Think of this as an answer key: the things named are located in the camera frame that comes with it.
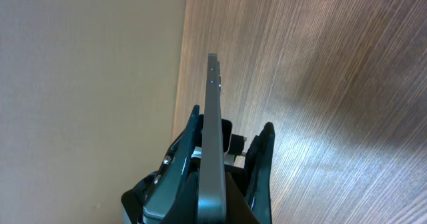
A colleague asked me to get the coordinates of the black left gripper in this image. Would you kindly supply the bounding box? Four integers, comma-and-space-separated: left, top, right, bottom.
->
121, 105, 275, 224

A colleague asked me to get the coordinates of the blue Galaxy smartphone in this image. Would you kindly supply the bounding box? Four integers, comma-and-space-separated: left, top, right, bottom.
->
197, 53, 226, 223

